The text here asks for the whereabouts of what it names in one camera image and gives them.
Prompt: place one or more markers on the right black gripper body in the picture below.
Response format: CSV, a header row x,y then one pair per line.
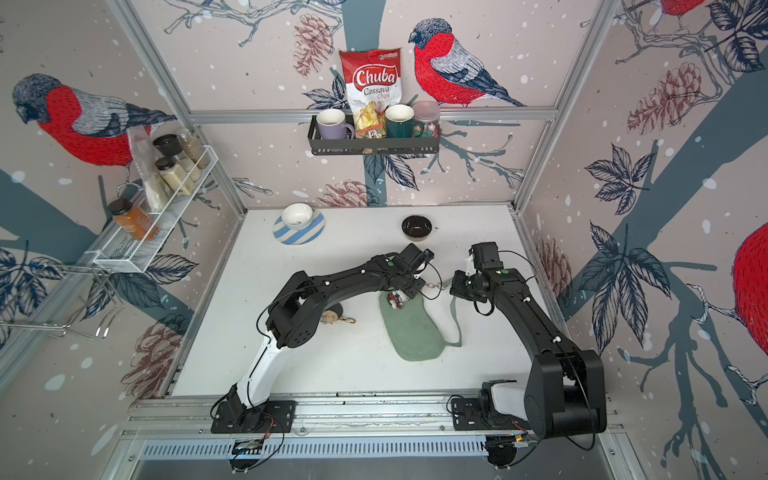
x,y
465,285

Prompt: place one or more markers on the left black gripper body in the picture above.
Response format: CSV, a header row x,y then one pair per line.
x,y
412,284

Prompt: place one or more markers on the red white bear charm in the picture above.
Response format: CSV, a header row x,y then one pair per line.
x,y
397,299

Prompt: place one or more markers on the green corduroy bag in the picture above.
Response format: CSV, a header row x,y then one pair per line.
x,y
413,333

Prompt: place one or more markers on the dark plush doll keychain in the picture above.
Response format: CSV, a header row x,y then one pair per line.
x,y
335,314

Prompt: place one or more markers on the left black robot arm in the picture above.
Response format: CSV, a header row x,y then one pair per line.
x,y
293,317

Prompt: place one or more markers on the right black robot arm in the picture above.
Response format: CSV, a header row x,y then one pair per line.
x,y
564,394

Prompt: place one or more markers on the red Chuba chips bag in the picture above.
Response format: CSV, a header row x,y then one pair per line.
x,y
373,83

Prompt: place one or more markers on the clear plastic zip bag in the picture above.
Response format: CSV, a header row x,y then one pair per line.
x,y
156,190

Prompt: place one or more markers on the black small bowl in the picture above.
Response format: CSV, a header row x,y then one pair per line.
x,y
416,227

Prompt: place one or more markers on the white small bowl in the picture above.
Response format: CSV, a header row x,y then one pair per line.
x,y
297,216

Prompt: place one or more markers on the blue striped saucer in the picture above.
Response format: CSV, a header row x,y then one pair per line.
x,y
290,235

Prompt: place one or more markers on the pink lidded candy jar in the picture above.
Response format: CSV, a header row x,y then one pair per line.
x,y
426,119

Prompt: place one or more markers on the green mug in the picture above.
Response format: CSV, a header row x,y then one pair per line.
x,y
399,121

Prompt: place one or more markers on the purple mug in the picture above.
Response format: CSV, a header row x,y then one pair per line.
x,y
332,125

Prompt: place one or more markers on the far brown spice jar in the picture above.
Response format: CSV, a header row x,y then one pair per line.
x,y
194,149

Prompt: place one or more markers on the beige spice jar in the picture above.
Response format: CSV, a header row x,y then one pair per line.
x,y
175,176

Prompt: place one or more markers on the black lid spice jar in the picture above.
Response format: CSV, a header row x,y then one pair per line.
x,y
171,151

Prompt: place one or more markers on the orange spice bottle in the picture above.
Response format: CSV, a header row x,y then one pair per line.
x,y
132,219

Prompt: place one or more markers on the dark metal wall shelf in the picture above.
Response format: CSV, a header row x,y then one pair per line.
x,y
349,145

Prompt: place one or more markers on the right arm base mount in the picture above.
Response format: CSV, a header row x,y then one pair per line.
x,y
491,414

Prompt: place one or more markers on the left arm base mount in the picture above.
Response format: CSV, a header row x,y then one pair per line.
x,y
231,416

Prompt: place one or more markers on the white wire spice rack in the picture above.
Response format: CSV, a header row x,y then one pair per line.
x,y
122,253

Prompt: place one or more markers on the metal wire hook rack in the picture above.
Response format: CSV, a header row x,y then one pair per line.
x,y
58,300

